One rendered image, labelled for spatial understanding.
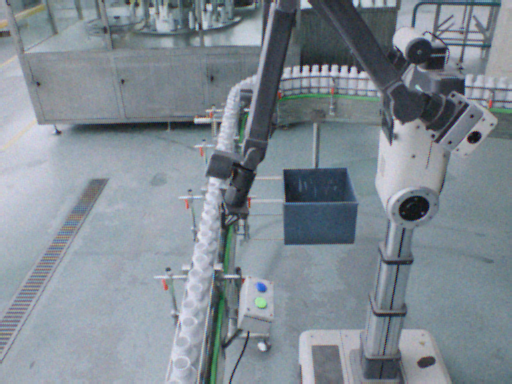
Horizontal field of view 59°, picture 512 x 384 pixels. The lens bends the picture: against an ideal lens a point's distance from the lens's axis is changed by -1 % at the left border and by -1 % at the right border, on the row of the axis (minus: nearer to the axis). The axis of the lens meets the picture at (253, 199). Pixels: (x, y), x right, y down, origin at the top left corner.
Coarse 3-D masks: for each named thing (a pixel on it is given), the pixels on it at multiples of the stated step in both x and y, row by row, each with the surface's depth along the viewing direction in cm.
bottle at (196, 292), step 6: (192, 288) 121; (198, 288) 122; (192, 294) 118; (198, 294) 118; (204, 294) 123; (198, 300) 119; (204, 300) 121; (198, 306) 119; (204, 306) 120; (204, 312) 121; (204, 318) 122; (210, 318) 125
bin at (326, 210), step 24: (288, 168) 218; (312, 168) 217; (336, 168) 217; (288, 192) 225; (312, 192) 224; (336, 192) 224; (288, 216) 196; (312, 216) 195; (336, 216) 195; (240, 240) 210; (288, 240) 202; (312, 240) 202; (336, 240) 202
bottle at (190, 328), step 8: (184, 320) 110; (192, 320) 111; (184, 328) 108; (192, 328) 108; (192, 336) 110; (200, 336) 111; (192, 344) 109; (200, 344) 111; (200, 352) 112; (200, 360) 113
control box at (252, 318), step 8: (248, 280) 127; (256, 280) 128; (264, 280) 129; (248, 288) 125; (256, 288) 125; (272, 288) 128; (240, 296) 130; (248, 296) 122; (256, 296) 123; (264, 296) 124; (272, 296) 125; (240, 304) 126; (248, 304) 120; (272, 304) 123; (240, 312) 123; (248, 312) 118; (256, 312) 118; (264, 312) 119; (272, 312) 120; (240, 320) 120; (248, 320) 119; (256, 320) 119; (264, 320) 119; (272, 320) 119; (240, 328) 121; (248, 328) 121; (256, 328) 121; (264, 328) 121; (232, 336) 133; (248, 336) 128; (224, 344) 133; (224, 352) 133; (232, 376) 133
